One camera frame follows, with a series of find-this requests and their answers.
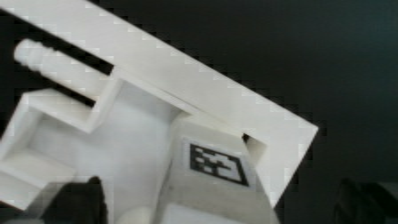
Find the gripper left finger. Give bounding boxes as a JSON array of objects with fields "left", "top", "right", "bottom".
[{"left": 41, "top": 176, "right": 108, "bottom": 224}]

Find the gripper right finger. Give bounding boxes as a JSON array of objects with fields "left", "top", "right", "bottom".
[{"left": 332, "top": 179, "right": 398, "bottom": 224}]

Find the white chair leg block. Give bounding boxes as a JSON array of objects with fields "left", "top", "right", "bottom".
[{"left": 153, "top": 115, "right": 279, "bottom": 224}]

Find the white chair seat part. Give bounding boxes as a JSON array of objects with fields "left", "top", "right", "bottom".
[{"left": 0, "top": 40, "right": 242, "bottom": 224}]

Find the white right side rail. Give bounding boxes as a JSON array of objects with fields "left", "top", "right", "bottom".
[{"left": 0, "top": 0, "right": 318, "bottom": 201}]

